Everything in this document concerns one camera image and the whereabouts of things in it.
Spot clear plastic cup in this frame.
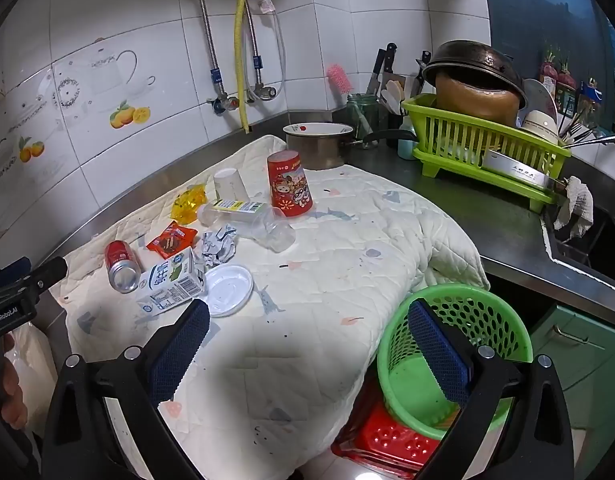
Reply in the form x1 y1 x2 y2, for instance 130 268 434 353
248 207 296 252

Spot white quilted mat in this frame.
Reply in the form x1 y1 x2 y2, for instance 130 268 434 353
48 134 491 466

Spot brown clay pot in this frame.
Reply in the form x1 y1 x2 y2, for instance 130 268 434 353
434 71 521 128

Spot clear plastic bottle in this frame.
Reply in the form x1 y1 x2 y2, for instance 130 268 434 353
196 199 288 228

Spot yellow gas hose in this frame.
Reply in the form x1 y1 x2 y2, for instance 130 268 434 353
235 0 253 135

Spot white rice paddle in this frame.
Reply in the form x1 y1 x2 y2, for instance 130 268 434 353
382 80 404 113

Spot white paper cup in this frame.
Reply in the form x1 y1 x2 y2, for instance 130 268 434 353
214 167 250 202

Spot steel ladle handle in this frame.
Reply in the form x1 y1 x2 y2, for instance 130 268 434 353
567 132 615 150

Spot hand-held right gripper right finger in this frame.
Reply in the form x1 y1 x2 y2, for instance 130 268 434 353
407 299 574 480

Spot steel cleaver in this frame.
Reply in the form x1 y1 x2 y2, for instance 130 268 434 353
481 149 568 193

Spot blue capped jar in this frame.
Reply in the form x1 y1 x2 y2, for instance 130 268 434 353
580 82 603 111

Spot stack of white bowls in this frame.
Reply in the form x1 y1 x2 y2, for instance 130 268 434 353
520 109 561 146

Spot green plastic basket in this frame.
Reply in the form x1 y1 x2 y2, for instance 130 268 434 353
376 284 534 441

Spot white dish rag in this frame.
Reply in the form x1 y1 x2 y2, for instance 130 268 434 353
552 176 595 231

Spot crumpled paper ball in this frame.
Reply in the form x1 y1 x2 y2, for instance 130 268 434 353
195 225 237 266

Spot green plastic dish rack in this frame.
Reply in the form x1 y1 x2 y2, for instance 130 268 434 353
400 93 572 213

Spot steel sink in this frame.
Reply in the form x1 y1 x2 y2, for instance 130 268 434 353
542 210 615 273

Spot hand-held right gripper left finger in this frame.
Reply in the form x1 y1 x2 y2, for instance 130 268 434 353
40 299 211 480

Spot red snack wrapper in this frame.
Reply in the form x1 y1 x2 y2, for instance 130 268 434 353
146 222 199 261

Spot grey plate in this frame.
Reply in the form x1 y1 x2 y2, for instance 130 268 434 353
522 77 558 121

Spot green cabinet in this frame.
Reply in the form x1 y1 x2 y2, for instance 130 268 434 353
530 305 615 431

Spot white plastic lid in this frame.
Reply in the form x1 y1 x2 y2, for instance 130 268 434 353
204 264 254 317

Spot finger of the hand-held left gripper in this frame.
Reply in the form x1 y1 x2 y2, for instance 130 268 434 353
0 257 32 288
18 256 69 306

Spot red soda can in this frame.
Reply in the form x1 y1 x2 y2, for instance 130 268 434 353
105 240 142 294

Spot metal cabinet handle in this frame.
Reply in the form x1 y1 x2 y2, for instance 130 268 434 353
552 325 588 344

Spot light blue cup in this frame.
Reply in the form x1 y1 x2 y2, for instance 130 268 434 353
397 127 418 161

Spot red plastic stool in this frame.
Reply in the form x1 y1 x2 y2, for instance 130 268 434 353
331 400 441 473

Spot white blue milk carton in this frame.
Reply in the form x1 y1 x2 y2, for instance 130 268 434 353
135 246 207 318

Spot steel pot with black handle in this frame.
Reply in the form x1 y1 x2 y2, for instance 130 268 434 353
282 122 418 171

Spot red printed paper cup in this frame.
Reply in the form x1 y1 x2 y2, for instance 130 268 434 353
266 150 314 219

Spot pink brush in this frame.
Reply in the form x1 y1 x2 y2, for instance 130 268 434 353
327 64 353 98

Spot dark metal wok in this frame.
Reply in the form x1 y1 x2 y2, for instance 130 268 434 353
422 40 528 111

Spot braided metal hose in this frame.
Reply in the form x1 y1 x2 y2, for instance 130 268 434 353
244 0 268 91
176 0 228 101

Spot person's left hand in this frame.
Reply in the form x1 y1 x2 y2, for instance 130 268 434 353
0 332 31 431

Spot yellow plastic wrapper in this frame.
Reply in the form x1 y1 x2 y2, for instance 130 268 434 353
170 185 208 225

